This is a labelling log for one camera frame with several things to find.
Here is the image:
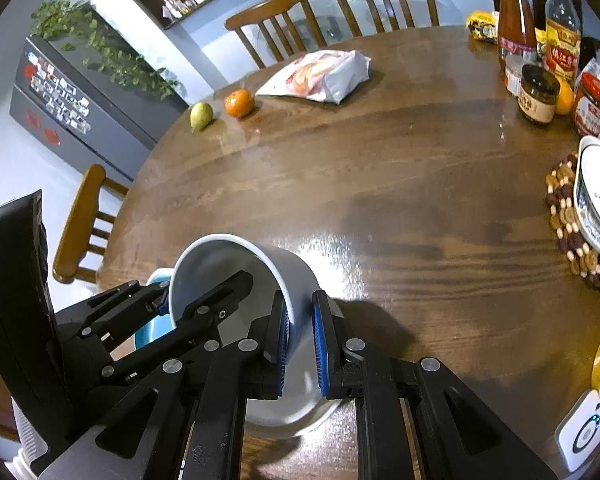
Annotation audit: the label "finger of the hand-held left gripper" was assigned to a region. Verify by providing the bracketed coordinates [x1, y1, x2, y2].
[80, 270, 255, 387]
[55, 280, 173, 356]

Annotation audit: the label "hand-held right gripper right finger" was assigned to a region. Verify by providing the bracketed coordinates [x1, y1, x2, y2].
[311, 289, 557, 480]

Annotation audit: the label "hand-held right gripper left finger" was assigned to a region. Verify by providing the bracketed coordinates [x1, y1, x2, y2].
[36, 290, 290, 480]

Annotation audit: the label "medium white bowl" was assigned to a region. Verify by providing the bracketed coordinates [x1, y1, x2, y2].
[169, 233, 343, 440]

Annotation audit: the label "dark grey fridge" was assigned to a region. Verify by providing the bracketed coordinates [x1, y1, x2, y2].
[9, 35, 191, 183]

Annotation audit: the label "green pear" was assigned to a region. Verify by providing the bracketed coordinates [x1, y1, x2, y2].
[189, 102, 215, 133]

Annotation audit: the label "orange fruit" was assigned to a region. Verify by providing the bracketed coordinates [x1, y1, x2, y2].
[224, 89, 256, 119]

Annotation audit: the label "cluster of fridge magnets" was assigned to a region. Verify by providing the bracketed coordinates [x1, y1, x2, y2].
[22, 52, 93, 133]

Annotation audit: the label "trailing green plant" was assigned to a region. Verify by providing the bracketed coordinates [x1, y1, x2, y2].
[31, 0, 181, 101]

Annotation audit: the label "white printed snack bag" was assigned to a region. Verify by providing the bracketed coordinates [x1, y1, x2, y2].
[255, 50, 372, 106]

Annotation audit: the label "beaded nut trivet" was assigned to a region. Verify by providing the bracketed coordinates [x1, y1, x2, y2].
[545, 151, 600, 293]

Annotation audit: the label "dark sauce jar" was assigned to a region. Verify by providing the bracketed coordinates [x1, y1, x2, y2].
[517, 63, 562, 126]

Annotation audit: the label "small white label jar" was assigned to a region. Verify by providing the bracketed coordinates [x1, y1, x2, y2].
[504, 55, 538, 97]

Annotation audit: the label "yellow citrus fruit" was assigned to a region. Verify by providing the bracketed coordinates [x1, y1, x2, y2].
[554, 79, 576, 116]

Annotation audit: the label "yellow snack packet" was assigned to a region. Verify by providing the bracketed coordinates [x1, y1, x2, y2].
[466, 10, 501, 44]

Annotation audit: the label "red lid jar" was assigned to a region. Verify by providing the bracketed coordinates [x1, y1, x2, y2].
[571, 72, 600, 138]

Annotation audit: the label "red sauce bottle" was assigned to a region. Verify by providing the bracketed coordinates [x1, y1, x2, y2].
[497, 0, 537, 58]

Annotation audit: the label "amber bottle with yellow label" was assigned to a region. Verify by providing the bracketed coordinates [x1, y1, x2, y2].
[545, 0, 582, 86]

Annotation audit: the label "white ring light device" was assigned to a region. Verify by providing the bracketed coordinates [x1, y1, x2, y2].
[554, 389, 600, 472]

